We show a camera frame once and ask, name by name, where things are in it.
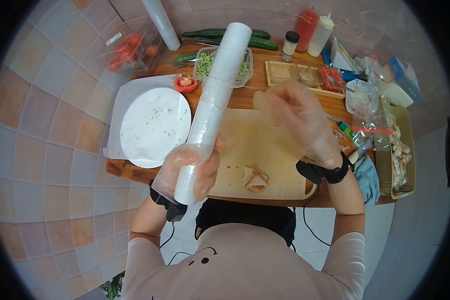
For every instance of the person's right hand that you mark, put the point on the person's right hand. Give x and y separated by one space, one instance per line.
300 120

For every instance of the person's left hand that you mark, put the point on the person's left hand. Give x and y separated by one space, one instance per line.
189 168

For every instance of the person's right fingers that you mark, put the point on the person's right fingers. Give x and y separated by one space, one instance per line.
281 99

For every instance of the person's left thumb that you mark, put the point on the person's left thumb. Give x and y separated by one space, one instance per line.
214 165

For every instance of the person's left fingers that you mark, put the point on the person's left fingers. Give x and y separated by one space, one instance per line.
180 159

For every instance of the white plastic wrap roll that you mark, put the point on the white plastic wrap roll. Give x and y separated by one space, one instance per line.
213 101

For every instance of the wooden compartment tray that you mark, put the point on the wooden compartment tray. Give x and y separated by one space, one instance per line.
288 73

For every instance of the wooden table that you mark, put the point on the wooden table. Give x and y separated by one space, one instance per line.
247 101

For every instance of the white round plate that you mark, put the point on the white round plate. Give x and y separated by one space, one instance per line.
153 125

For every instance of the cut sandwich piece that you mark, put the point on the cut sandwich piece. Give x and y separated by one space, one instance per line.
255 180

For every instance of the wooden cutting board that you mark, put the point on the wooden cutting board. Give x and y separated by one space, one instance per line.
258 153

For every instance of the black wrist band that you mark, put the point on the black wrist band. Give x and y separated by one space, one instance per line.
324 170
167 204

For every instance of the spice jar with black lid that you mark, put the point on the spice jar with black lid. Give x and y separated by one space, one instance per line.
290 45

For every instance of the whole green cucumber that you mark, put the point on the whole green cucumber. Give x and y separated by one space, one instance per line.
262 44
206 33

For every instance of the red squeeze bottle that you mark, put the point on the red squeeze bottle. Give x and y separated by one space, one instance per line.
306 30

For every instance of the white carton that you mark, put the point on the white carton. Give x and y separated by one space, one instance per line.
341 56

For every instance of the white squeeze bottle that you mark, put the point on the white squeeze bottle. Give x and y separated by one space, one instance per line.
320 35

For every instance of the small red bowl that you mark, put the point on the small red bowl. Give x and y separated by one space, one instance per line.
185 84

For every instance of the clear container of chopped cucumber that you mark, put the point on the clear container of chopped cucumber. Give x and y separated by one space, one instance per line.
204 65

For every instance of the clear zip bag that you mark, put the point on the clear zip bag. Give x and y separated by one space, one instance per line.
371 120

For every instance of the person's body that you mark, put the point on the person's body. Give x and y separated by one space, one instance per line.
243 262

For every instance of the cut cucumber half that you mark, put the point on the cut cucumber half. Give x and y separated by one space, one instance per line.
185 57

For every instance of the clear box of tomatoes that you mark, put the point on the clear box of tomatoes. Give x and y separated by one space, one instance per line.
133 50

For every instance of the blue cloth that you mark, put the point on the blue cloth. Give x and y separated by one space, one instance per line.
368 180

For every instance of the blue tissue box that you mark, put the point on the blue tissue box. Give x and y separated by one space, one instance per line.
407 77

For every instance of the beige plastic basket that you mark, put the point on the beige plastic basket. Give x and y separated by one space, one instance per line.
401 157

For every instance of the clear plastic film roll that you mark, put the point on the clear plastic film roll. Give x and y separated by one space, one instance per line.
163 24

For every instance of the green plant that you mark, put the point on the green plant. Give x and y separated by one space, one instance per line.
114 287

